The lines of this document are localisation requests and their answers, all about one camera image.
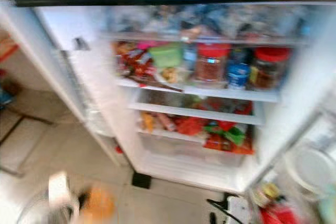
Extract orange round bowl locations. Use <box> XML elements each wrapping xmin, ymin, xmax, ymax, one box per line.
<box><xmin>81</xmin><ymin>184</ymin><xmax>116</xmax><ymax>220</ymax></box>

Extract black fridge white interior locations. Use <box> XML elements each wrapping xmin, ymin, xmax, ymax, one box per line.
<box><xmin>34</xmin><ymin>0</ymin><xmax>336</xmax><ymax>196</ymax></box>

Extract fridge door with shelves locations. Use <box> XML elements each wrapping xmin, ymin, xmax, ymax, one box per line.
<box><xmin>241</xmin><ymin>90</ymin><xmax>336</xmax><ymax>224</ymax></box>

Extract black glossy fridge door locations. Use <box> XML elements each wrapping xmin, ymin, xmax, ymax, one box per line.
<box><xmin>0</xmin><ymin>0</ymin><xmax>121</xmax><ymax>167</ymax></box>

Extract amber bottle yellow cap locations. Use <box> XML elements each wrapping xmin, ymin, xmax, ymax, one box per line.
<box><xmin>252</xmin><ymin>182</ymin><xmax>281</xmax><ymax>209</ymax></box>

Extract flat red packet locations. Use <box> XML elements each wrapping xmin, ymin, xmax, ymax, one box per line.
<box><xmin>260</xmin><ymin>203</ymin><xmax>302</xmax><ymax>224</ymax></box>

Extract clear crisper drawer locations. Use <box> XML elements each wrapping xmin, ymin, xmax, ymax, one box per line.
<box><xmin>139</xmin><ymin>130</ymin><xmax>250</xmax><ymax>168</ymax></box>

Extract green red snack packet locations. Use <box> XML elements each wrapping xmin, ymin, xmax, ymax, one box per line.
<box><xmin>202</xmin><ymin>122</ymin><xmax>255</xmax><ymax>155</ymax></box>

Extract bright red food packet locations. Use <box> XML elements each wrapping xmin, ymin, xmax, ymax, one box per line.
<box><xmin>176</xmin><ymin>116</ymin><xmax>208</xmax><ymax>135</ymax></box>

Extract orange sausage pack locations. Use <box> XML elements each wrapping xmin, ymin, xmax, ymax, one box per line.
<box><xmin>139</xmin><ymin>111</ymin><xmax>176</xmax><ymax>132</ymax></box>

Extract dark red packet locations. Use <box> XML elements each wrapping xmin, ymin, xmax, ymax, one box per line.
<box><xmin>210</xmin><ymin>98</ymin><xmax>254</xmax><ymax>115</ymax></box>

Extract blue can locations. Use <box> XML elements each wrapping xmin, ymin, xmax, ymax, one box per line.
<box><xmin>227</xmin><ymin>48</ymin><xmax>251</xmax><ymax>90</ymax></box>

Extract plate with food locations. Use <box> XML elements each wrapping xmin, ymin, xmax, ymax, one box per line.
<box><xmin>155</xmin><ymin>66</ymin><xmax>190</xmax><ymax>86</ymax></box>

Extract clear jar red lid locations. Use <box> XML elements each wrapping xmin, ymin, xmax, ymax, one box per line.
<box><xmin>193</xmin><ymin>42</ymin><xmax>232</xmax><ymax>88</ymax></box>

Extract dark jar red lid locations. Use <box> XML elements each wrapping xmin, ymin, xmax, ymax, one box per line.
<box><xmin>248</xmin><ymin>47</ymin><xmax>292</xmax><ymax>91</ymax></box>

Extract green food container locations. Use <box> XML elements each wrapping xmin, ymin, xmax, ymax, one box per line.
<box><xmin>148</xmin><ymin>43</ymin><xmax>184</xmax><ymax>69</ymax></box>

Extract pink lid container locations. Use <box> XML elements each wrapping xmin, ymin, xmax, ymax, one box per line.
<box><xmin>136</xmin><ymin>40</ymin><xmax>158</xmax><ymax>50</ymax></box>

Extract clear chiller drawer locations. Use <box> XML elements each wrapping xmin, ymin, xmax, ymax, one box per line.
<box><xmin>108</xmin><ymin>4</ymin><xmax>313</xmax><ymax>42</ymax></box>

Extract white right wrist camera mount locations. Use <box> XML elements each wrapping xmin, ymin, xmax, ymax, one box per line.
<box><xmin>230</xmin><ymin>195</ymin><xmax>251</xmax><ymax>224</ymax></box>

